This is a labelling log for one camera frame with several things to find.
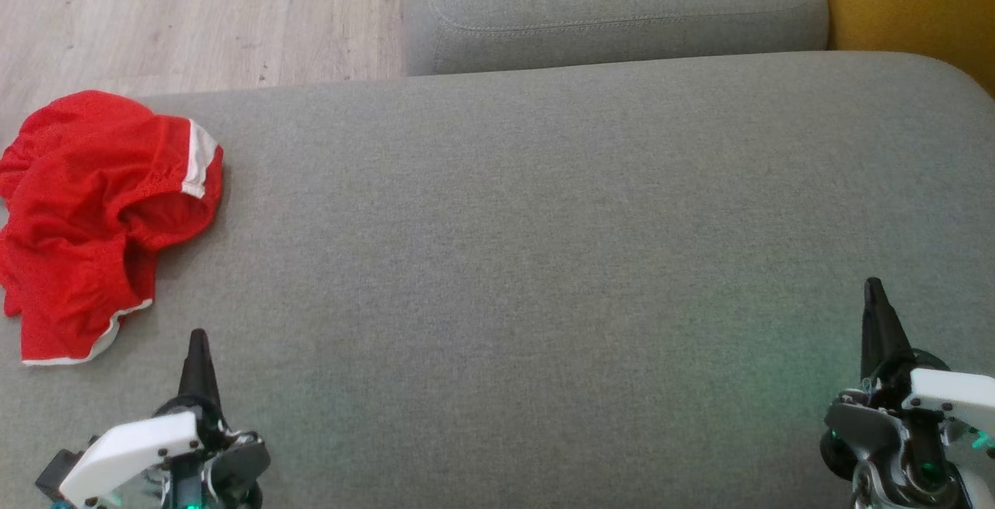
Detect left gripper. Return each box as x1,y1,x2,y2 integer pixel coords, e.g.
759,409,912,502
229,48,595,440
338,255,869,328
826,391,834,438
58,328,271,509

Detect long yellow sofa backrest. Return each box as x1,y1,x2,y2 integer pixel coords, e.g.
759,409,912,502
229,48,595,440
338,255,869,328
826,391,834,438
811,0,995,98

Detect red white-trimmed basketball jersey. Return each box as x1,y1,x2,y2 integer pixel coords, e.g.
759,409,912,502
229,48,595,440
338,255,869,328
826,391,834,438
0,89,225,367

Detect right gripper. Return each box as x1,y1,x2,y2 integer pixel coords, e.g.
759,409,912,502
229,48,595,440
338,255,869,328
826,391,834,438
819,277,995,509

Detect large grey sofa seat cushion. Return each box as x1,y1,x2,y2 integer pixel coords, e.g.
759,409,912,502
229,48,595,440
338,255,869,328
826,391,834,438
0,51,995,509

